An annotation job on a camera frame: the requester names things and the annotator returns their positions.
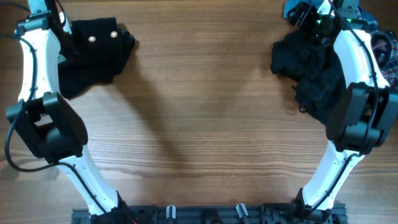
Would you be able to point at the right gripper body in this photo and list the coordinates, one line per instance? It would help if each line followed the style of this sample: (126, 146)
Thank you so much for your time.
(296, 12)

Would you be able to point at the black knit sweater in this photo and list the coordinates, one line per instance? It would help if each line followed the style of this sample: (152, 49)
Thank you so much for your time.
(102, 50)

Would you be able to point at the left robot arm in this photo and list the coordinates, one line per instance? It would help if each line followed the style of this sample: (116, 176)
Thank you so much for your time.
(47, 124)

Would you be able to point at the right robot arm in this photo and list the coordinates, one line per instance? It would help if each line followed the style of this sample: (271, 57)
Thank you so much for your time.
(361, 120)

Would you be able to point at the black garment underneath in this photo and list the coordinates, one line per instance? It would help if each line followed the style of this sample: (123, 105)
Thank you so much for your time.
(316, 68)

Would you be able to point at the blue patterned garment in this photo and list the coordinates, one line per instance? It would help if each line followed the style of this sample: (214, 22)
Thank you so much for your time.
(358, 13)

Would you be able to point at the red plaid shirt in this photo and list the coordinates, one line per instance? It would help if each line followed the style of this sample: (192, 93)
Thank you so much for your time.
(384, 46)

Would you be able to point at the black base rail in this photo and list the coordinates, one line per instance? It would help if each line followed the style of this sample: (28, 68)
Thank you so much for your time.
(266, 213)

